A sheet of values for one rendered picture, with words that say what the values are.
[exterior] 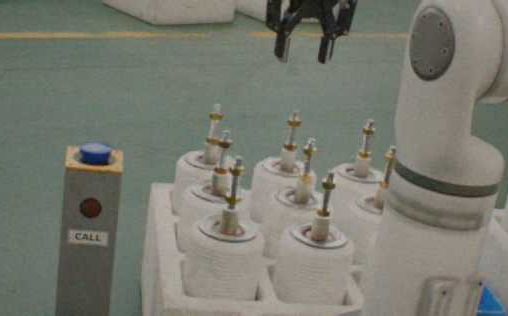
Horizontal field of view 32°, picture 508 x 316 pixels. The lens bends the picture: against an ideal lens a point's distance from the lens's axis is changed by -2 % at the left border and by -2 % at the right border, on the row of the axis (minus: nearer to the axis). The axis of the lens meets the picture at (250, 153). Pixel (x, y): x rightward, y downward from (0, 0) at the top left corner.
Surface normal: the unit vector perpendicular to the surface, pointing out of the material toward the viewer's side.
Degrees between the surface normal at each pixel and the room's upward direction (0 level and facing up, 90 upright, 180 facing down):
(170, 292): 0
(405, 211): 90
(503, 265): 90
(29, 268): 0
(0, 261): 0
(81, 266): 90
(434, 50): 91
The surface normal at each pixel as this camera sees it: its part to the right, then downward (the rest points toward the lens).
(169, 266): 0.15, -0.93
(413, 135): -0.88, 0.03
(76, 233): 0.14, 0.35
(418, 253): -0.44, 0.24
